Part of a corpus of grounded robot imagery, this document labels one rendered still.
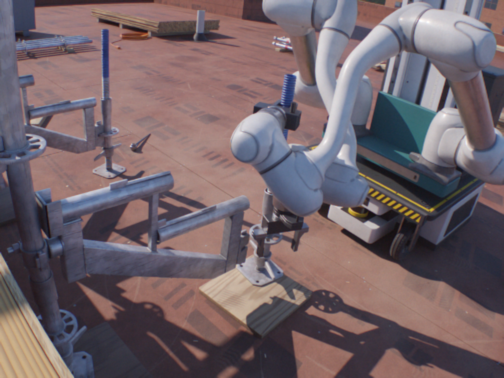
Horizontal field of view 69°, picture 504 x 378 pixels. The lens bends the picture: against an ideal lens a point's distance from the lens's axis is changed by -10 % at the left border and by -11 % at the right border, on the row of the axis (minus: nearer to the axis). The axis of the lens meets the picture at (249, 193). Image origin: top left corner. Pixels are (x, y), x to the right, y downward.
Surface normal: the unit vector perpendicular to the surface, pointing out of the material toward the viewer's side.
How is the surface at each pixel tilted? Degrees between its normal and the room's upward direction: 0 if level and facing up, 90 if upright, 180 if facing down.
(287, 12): 106
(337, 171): 52
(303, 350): 0
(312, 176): 61
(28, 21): 90
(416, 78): 90
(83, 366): 0
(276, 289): 0
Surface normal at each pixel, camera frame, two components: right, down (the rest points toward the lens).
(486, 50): 0.44, 0.43
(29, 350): 0.11, -0.86
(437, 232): -0.75, 0.25
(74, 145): 0.70, 0.42
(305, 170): 0.29, -0.09
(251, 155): -0.25, 0.49
